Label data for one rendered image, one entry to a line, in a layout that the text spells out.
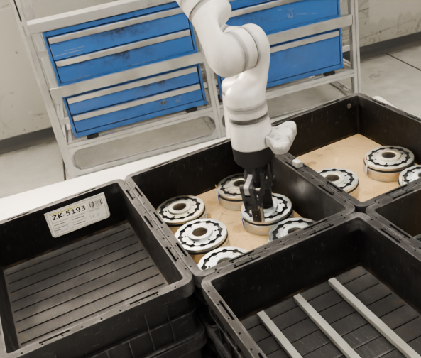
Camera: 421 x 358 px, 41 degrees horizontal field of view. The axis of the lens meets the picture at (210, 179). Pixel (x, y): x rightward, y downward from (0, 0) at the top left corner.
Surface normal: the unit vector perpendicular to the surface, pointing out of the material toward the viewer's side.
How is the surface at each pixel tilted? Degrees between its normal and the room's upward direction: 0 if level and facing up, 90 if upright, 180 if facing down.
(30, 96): 90
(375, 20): 90
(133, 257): 0
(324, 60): 90
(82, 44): 90
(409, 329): 0
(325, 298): 0
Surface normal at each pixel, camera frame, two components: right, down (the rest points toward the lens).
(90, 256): -0.17, -0.85
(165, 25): 0.26, 0.44
